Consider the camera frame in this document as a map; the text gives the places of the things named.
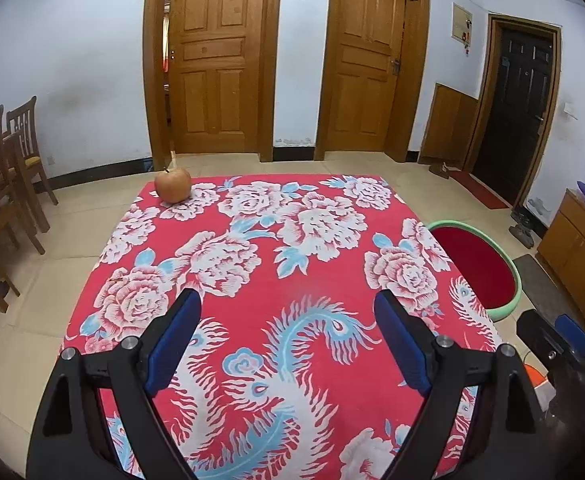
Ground apple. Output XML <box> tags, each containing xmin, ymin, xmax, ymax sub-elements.
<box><xmin>154</xmin><ymin>166</ymin><xmax>192</xmax><ymax>205</ymax></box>

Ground red basin green rim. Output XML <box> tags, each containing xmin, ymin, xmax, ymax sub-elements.
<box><xmin>426</xmin><ymin>220</ymin><xmax>522</xmax><ymax>322</ymax></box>

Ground red floral tablecloth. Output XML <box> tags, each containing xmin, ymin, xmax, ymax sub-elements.
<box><xmin>57</xmin><ymin>174</ymin><xmax>503</xmax><ymax>480</ymax></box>

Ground wooden cabinet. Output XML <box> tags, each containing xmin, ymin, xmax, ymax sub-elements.
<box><xmin>535</xmin><ymin>188</ymin><xmax>585</xmax><ymax>321</ymax></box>

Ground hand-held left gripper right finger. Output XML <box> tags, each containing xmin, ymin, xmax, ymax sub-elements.
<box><xmin>374</xmin><ymin>290</ymin><xmax>561</xmax><ymax>480</ymax></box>

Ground wooden wall panel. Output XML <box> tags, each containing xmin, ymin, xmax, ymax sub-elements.
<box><xmin>417</xmin><ymin>82</ymin><xmax>481</xmax><ymax>166</ymax></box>

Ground dark shoes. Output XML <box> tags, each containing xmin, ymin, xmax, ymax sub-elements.
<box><xmin>509</xmin><ymin>197</ymin><xmax>548</xmax><ymax>248</ymax></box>

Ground red door mat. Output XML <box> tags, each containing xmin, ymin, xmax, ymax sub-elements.
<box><xmin>447</xmin><ymin>170</ymin><xmax>511</xmax><ymax>210</ymax></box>

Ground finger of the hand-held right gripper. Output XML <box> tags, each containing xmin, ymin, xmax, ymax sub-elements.
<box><xmin>555</xmin><ymin>314</ymin><xmax>585</xmax><ymax>361</ymax></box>
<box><xmin>517</xmin><ymin>310</ymin><xmax>581</xmax><ymax>376</ymax></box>

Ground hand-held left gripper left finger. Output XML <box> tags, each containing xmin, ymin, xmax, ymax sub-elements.
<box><xmin>25</xmin><ymin>287</ymin><xmax>203</xmax><ymax>480</ymax></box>

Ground grey floor mat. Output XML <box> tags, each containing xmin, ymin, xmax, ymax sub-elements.
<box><xmin>513</xmin><ymin>254</ymin><xmax>585</xmax><ymax>321</ymax></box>

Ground wooden panel door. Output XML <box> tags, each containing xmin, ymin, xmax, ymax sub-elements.
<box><xmin>143</xmin><ymin>0</ymin><xmax>283</xmax><ymax>171</ymax></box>
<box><xmin>315</xmin><ymin>0</ymin><xmax>431</xmax><ymax>162</ymax></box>

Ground dark metal door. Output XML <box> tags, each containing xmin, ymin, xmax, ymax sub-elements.
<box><xmin>463</xmin><ymin>14</ymin><xmax>561</xmax><ymax>208</ymax></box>

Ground wall electrical box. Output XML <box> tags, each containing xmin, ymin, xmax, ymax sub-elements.
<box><xmin>451</xmin><ymin>2</ymin><xmax>473</xmax><ymax>54</ymax></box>

